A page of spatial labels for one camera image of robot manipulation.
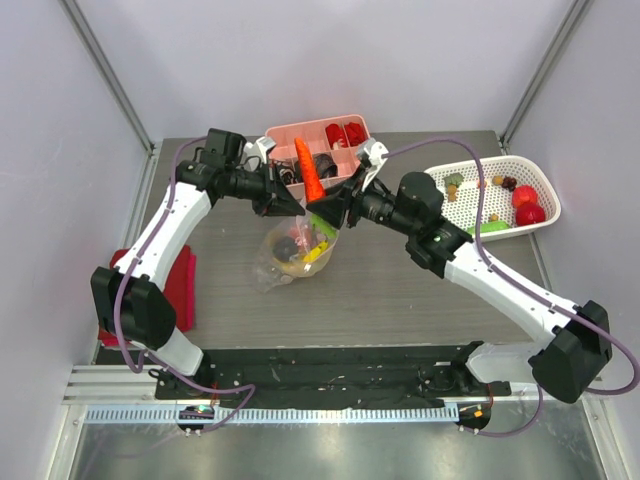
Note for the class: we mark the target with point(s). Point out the red clips in box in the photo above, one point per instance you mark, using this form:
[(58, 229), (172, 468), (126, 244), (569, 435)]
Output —
[(346, 135)]

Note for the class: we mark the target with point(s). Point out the green toy vegetable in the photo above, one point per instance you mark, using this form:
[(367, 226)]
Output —
[(493, 227)]

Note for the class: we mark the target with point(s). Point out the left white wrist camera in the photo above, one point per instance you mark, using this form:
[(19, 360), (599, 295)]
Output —
[(259, 149)]

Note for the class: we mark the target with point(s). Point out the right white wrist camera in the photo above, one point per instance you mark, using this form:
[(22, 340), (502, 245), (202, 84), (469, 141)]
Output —
[(372, 156)]

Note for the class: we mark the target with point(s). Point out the orange toy carrot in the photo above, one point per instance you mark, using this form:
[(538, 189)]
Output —
[(314, 189)]

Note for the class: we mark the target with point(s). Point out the dark toy mangosteen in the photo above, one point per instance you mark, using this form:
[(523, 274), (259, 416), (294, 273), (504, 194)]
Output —
[(285, 249)]

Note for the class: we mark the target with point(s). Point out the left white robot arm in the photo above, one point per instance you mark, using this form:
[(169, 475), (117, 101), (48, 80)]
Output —
[(203, 171)]

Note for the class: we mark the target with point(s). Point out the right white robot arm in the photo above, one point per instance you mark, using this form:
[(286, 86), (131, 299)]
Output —
[(563, 355)]

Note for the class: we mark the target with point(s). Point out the green toy leafy piece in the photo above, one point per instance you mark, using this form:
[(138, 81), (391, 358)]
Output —
[(455, 179)]

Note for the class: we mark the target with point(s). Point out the red folded cloth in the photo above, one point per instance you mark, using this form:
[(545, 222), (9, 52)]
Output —
[(177, 295)]

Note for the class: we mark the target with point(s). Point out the white slotted cable duct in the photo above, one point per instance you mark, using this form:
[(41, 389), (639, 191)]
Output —
[(200, 414)]

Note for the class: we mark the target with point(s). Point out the clear zip top bag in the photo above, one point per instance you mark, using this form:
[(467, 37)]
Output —
[(308, 231)]

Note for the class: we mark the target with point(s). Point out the red toy apple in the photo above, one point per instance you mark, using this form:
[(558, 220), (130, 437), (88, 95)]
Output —
[(529, 214)]

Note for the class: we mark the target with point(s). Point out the yellow toy banana bunch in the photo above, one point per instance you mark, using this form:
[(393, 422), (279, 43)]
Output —
[(307, 263)]

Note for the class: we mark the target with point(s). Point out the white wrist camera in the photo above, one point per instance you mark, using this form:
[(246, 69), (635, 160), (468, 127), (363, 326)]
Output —
[(372, 156), (259, 149)]

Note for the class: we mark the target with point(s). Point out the white perforated plastic basket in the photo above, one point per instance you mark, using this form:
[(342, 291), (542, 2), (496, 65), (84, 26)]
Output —
[(482, 199)]

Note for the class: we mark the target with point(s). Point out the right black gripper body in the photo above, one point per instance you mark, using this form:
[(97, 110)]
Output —
[(351, 201)]

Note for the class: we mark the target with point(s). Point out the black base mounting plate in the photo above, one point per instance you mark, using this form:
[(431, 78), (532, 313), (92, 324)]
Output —
[(372, 378)]

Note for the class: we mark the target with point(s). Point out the black items in box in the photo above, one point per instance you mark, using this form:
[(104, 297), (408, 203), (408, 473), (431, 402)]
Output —
[(290, 170)]

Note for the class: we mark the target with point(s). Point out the dark toy grapes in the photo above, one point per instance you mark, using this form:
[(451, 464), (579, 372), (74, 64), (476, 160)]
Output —
[(509, 183)]

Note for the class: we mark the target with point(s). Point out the pink divided storage box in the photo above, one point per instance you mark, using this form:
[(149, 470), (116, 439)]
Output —
[(313, 133)]

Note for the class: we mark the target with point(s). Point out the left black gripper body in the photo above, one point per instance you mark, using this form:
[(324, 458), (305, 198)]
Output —
[(266, 204)]

